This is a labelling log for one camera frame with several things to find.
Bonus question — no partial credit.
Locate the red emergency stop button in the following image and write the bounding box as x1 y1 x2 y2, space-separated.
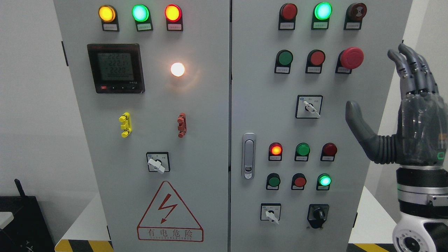
339 47 364 70

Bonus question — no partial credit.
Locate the red-orange indicator light top left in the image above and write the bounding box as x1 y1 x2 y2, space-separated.
164 4 182 22

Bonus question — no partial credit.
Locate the lit red indicator light middle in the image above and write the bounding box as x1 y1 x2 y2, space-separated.
269 142 283 156

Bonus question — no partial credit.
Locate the left door gray rotary switch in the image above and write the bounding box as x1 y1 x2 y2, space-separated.
146 152 170 174

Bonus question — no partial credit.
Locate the yellow indicator light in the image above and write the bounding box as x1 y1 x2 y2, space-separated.
98 5 117 23

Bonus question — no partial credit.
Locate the white glowing indicator light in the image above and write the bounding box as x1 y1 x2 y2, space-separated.
170 62 186 77

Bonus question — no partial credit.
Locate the gray robotic hand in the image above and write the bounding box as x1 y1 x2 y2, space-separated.
345 43 447 166

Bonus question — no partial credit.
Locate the lit green push button lower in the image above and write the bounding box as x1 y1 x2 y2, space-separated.
316 173 332 190

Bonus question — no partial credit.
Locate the black digital power meter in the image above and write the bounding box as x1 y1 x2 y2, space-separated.
87 43 145 94

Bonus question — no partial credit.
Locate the red push button lower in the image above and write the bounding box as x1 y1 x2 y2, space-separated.
291 173 307 190

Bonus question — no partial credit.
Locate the red electrical hazard sticker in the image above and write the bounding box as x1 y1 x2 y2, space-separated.
136 181 204 242

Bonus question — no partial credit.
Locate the green indicator light middle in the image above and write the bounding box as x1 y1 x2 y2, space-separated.
296 142 310 156

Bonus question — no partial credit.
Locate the green indicator light top left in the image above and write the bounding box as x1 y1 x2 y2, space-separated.
132 4 150 22

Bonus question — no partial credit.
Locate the green indicator light top right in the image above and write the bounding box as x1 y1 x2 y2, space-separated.
314 2 332 20

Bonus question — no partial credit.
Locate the red push button upper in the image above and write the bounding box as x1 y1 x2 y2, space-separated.
307 49 326 67

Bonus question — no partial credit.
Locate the yellow terminal connector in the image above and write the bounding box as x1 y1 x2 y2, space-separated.
119 112 132 138

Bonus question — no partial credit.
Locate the red indicator light top right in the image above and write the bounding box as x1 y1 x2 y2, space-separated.
279 3 298 21

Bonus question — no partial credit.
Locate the dark red indicator light middle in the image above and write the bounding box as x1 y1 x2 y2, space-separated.
322 142 338 156

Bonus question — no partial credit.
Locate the green push button upper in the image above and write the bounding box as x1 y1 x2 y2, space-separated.
276 50 293 67

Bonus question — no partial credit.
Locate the black selector knob switch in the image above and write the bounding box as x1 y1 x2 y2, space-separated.
307 204 329 229

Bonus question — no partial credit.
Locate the gray electrical cabinet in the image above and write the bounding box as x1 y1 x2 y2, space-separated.
54 0 412 252

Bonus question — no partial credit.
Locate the red push button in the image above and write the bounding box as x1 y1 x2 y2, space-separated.
307 49 326 67
291 173 307 190

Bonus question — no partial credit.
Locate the red terminal connector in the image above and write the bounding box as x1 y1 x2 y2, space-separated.
177 113 187 138

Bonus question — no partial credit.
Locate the green indicator light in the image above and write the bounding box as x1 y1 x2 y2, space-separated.
296 142 310 156
132 4 150 22
314 2 332 20

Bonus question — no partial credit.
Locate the black device with antenna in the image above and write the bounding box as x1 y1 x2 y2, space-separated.
0 179 55 252

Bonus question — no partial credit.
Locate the dark red buzzer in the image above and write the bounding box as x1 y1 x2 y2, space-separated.
346 2 367 21

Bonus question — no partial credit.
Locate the silver door latch handle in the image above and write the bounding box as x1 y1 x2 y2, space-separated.
241 133 256 179

